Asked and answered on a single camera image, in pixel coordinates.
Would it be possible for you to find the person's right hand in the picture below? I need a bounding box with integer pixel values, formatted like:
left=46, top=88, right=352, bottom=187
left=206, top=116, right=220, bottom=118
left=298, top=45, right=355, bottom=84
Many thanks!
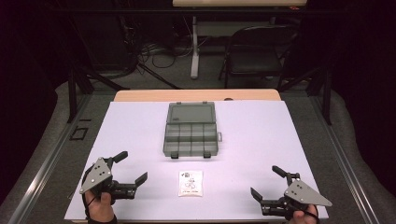
left=289, top=203, right=320, bottom=224

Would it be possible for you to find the light wooden table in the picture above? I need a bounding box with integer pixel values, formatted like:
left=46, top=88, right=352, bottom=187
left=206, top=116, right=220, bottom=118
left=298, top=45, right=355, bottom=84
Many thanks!
left=113, top=89, right=282, bottom=103

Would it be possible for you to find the black metal stand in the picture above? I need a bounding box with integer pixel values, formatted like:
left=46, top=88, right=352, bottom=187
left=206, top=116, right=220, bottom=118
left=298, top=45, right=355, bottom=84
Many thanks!
left=66, top=63, right=129, bottom=124
left=276, top=64, right=332, bottom=126

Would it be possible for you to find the black wrist strap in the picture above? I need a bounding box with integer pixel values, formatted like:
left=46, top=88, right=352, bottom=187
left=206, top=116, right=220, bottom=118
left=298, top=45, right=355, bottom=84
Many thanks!
left=81, top=174, right=119, bottom=224
left=300, top=203, right=321, bottom=224

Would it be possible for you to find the white table cover sheet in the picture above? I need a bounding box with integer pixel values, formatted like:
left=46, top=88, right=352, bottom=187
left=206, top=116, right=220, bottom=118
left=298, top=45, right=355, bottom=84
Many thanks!
left=64, top=100, right=330, bottom=222

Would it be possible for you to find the black folding chair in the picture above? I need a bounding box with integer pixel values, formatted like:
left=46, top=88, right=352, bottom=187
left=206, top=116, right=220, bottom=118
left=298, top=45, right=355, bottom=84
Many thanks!
left=218, top=24, right=297, bottom=90

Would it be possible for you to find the white-legged desk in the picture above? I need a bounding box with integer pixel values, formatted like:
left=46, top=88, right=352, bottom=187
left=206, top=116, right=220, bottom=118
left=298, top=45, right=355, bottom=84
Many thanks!
left=172, top=0, right=308, bottom=80

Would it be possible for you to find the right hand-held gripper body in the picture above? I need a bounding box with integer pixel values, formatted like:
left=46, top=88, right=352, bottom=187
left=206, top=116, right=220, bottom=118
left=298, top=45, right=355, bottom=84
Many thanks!
left=261, top=173, right=333, bottom=220

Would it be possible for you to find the tangle of floor cables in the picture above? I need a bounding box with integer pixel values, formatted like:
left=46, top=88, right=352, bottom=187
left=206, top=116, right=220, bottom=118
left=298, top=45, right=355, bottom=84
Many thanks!
left=122, top=15, right=213, bottom=82

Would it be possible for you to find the aluminium floor rail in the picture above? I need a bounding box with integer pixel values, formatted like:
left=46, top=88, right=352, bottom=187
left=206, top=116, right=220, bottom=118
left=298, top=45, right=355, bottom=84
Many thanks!
left=309, top=94, right=381, bottom=224
left=7, top=92, right=93, bottom=224

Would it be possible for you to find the grey clear compartment organizer box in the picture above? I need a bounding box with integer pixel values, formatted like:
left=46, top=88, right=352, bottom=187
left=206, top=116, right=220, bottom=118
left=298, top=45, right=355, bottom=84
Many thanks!
left=163, top=101, right=223, bottom=160

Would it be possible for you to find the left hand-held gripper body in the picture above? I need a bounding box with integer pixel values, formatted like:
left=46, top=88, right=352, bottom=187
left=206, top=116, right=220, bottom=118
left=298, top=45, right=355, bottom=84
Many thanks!
left=79, top=157, right=138, bottom=202

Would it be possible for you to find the small white printed packet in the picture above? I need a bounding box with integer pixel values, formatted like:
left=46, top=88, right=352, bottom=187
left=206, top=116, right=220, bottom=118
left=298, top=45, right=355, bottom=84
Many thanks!
left=177, top=170, right=204, bottom=198

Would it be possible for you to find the person's left hand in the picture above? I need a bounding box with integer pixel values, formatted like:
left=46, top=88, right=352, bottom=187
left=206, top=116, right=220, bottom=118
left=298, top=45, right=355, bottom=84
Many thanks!
left=85, top=190, right=117, bottom=223

